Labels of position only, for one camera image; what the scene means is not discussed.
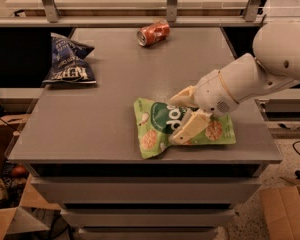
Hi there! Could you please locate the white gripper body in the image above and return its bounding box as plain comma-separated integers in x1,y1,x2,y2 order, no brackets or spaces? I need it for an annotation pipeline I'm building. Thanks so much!
194,70,239,117

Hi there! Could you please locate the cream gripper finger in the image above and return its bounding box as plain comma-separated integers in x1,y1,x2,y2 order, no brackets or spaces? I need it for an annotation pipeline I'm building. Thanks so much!
169,109,211,145
168,86,197,108

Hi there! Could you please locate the green rice chip bag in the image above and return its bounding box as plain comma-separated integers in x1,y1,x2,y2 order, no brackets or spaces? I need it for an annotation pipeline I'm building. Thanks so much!
134,98,236,159

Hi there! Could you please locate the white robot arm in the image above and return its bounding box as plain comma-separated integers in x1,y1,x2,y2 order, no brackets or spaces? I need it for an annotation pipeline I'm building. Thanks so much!
169,22,300,145

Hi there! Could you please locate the red coke can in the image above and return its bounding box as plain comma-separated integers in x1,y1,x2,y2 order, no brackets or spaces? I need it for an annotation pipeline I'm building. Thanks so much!
137,20,170,47

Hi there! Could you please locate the blue chip bag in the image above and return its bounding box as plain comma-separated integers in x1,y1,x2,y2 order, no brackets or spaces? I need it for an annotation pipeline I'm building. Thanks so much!
43,33,96,84

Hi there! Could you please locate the grey drawer cabinet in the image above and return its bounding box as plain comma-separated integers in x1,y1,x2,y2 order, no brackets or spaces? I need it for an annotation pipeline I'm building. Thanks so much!
10,28,282,240

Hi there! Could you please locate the cardboard box right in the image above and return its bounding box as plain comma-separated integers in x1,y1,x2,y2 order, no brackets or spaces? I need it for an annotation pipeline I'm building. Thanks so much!
259,177,300,240

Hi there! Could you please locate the cardboard box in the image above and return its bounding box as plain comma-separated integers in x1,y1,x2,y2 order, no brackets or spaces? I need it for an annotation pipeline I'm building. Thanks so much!
259,177,300,240
0,114,61,240

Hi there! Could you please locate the cardboard box left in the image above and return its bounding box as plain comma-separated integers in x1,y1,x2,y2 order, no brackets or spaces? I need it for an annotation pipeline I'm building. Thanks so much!
0,114,61,240

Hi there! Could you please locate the metal railing frame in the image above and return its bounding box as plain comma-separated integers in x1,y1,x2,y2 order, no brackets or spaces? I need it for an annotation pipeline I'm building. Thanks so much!
0,0,300,27

